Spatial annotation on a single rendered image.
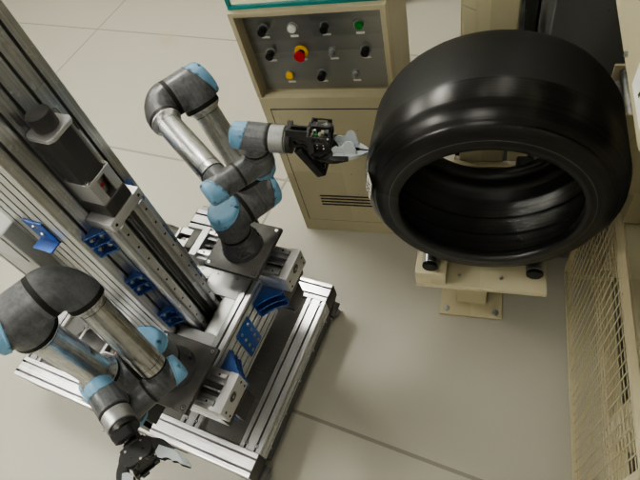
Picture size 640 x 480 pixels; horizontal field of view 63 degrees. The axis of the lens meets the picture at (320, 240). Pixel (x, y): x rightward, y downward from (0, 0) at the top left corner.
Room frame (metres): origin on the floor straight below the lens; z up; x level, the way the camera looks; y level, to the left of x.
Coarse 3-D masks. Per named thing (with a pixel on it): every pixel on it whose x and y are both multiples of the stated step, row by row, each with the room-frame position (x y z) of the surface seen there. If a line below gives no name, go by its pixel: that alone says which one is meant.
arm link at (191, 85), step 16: (192, 64) 1.47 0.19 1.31; (176, 80) 1.42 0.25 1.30; (192, 80) 1.41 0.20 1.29; (208, 80) 1.42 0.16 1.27; (176, 96) 1.38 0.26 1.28; (192, 96) 1.39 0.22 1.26; (208, 96) 1.39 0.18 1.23; (192, 112) 1.37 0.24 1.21; (208, 112) 1.37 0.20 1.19; (208, 128) 1.35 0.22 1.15; (224, 128) 1.35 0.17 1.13; (224, 144) 1.32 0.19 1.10; (224, 160) 1.31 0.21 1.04; (272, 176) 1.27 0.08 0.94; (240, 192) 1.25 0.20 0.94; (256, 192) 1.22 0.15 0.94; (272, 192) 1.22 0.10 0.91; (256, 208) 1.19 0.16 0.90; (272, 208) 1.22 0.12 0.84
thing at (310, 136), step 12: (288, 120) 1.04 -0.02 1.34; (312, 120) 1.02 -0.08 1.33; (288, 132) 1.01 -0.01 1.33; (300, 132) 0.99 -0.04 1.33; (312, 132) 0.99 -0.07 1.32; (324, 132) 0.98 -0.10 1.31; (288, 144) 1.00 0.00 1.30; (300, 144) 1.00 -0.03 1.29; (312, 144) 0.96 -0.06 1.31; (324, 144) 0.95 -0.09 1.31; (312, 156) 0.96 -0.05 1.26
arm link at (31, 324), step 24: (24, 288) 0.78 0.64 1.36; (0, 312) 0.74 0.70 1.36; (24, 312) 0.73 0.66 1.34; (48, 312) 0.73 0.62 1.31; (0, 336) 0.70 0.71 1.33; (24, 336) 0.70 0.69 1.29; (48, 336) 0.72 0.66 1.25; (72, 336) 0.77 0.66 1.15; (48, 360) 0.72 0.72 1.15; (72, 360) 0.72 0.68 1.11; (96, 360) 0.75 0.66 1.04; (120, 360) 0.78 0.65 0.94; (120, 384) 0.72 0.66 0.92
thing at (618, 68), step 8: (616, 64) 0.98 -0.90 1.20; (624, 64) 0.97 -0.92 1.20; (616, 72) 0.97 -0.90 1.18; (624, 72) 0.94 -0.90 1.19; (616, 80) 0.96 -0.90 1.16; (624, 80) 0.92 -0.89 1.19; (624, 88) 0.90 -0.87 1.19; (624, 96) 0.87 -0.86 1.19; (624, 104) 0.85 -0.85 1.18; (632, 120) 0.79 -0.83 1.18; (632, 128) 0.79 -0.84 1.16; (632, 136) 0.79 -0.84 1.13; (632, 144) 0.78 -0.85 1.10; (632, 152) 0.78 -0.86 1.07; (632, 160) 0.78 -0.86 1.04; (632, 168) 0.77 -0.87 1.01; (632, 176) 0.77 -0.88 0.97; (632, 184) 0.77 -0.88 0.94; (632, 192) 0.76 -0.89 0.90
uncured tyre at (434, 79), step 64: (448, 64) 0.88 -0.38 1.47; (512, 64) 0.79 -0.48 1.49; (576, 64) 0.77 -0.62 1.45; (384, 128) 0.86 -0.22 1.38; (448, 128) 0.73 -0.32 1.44; (512, 128) 0.67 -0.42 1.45; (576, 128) 0.63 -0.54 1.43; (384, 192) 0.79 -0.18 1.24; (448, 192) 0.95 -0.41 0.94; (512, 192) 0.88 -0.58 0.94; (576, 192) 0.75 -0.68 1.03; (448, 256) 0.72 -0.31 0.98; (512, 256) 0.65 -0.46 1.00
